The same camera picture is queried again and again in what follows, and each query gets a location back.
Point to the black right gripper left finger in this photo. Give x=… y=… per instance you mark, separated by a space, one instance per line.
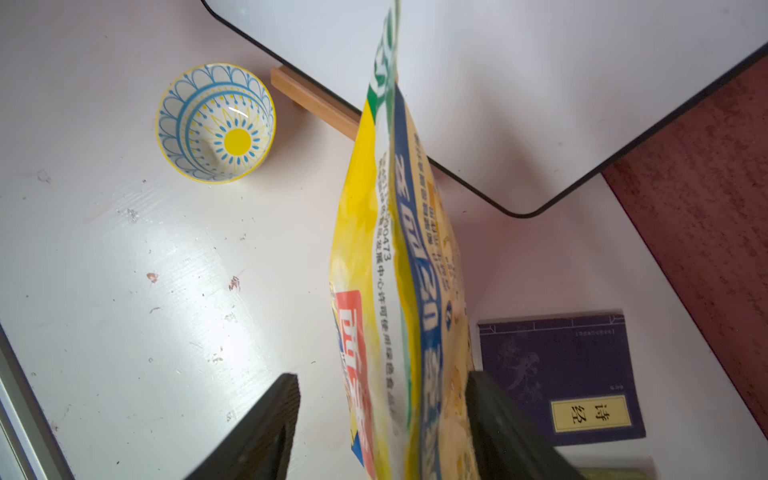
x=259 y=447

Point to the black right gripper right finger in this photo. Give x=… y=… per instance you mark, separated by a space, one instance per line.
x=506 y=444

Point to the yellow oats bag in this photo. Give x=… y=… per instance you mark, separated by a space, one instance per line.
x=398 y=296

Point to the green illustrated book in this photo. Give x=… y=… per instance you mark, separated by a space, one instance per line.
x=614 y=474

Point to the dark blue book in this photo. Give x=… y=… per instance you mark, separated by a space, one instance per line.
x=572 y=376

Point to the wooden board stand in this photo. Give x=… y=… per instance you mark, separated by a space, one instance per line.
x=311 y=97

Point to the aluminium frame rail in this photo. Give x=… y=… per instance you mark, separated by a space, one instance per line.
x=29 y=449

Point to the white board black frame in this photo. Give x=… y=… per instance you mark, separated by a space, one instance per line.
x=524 y=101

